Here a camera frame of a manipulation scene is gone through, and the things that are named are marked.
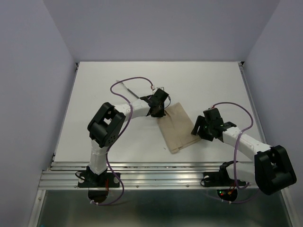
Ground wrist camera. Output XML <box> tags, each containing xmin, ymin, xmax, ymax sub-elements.
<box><xmin>203</xmin><ymin>108</ymin><xmax>223</xmax><ymax>125</ymax></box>
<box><xmin>153</xmin><ymin>88</ymin><xmax>169</xmax><ymax>102</ymax></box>

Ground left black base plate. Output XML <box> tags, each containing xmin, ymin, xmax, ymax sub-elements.
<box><xmin>76</xmin><ymin>172</ymin><xmax>120</xmax><ymax>188</ymax></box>

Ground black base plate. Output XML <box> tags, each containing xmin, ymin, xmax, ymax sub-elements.
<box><xmin>76</xmin><ymin>172</ymin><xmax>120</xmax><ymax>188</ymax></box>
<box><xmin>201</xmin><ymin>171</ymin><xmax>234</xmax><ymax>187</ymax></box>

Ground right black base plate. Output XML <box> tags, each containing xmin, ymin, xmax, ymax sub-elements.
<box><xmin>201</xmin><ymin>171</ymin><xmax>234</xmax><ymax>187</ymax></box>

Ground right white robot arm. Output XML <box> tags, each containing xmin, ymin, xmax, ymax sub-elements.
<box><xmin>191</xmin><ymin>115</ymin><xmax>297</xmax><ymax>195</ymax></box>

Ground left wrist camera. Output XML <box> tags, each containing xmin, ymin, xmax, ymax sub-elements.
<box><xmin>153</xmin><ymin>88</ymin><xmax>169</xmax><ymax>102</ymax></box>

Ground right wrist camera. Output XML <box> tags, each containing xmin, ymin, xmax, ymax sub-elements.
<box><xmin>203</xmin><ymin>108</ymin><xmax>223</xmax><ymax>125</ymax></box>

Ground beige cloth napkin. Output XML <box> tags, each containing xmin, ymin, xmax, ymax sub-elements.
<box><xmin>157</xmin><ymin>103</ymin><xmax>201</xmax><ymax>154</ymax></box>

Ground aluminium right side rail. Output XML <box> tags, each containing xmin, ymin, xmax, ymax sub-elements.
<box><xmin>238</xmin><ymin>61</ymin><xmax>267</xmax><ymax>143</ymax></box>

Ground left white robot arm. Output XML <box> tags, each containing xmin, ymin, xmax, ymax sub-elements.
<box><xmin>87</xmin><ymin>89</ymin><xmax>169</xmax><ymax>186</ymax></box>

